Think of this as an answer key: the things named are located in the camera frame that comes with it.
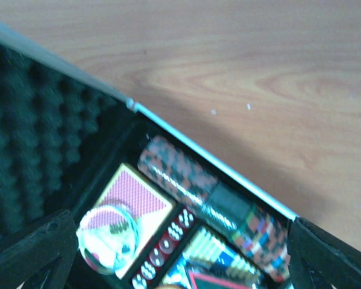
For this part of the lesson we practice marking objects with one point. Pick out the poker chips in case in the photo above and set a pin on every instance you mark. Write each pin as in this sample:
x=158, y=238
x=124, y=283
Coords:
x=262, y=239

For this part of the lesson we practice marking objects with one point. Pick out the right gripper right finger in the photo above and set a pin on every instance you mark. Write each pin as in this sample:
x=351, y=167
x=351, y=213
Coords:
x=321, y=260

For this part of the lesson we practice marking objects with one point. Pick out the small dark chip stack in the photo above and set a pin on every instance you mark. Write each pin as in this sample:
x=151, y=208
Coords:
x=224, y=209

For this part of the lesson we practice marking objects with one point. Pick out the aluminium poker case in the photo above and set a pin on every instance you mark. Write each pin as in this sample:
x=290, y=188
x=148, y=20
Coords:
x=63, y=135

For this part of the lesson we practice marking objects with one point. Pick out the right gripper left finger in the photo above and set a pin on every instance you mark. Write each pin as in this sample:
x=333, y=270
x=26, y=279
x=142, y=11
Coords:
x=40, y=255

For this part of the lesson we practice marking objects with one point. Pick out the red playing card deck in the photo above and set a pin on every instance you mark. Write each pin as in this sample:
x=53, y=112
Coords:
x=147, y=205

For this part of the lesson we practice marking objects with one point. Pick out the red dice row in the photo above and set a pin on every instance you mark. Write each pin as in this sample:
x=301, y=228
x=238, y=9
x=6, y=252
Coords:
x=172, y=237

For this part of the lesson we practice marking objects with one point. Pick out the clear dealer puck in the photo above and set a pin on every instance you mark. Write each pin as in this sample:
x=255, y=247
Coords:
x=108, y=238

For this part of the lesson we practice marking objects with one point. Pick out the black red triangle button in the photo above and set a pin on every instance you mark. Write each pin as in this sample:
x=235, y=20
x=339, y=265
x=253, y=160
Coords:
x=199, y=280

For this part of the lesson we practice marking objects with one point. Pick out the blue gold card deck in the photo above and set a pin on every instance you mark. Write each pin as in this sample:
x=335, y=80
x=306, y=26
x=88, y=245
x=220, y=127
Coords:
x=208, y=249

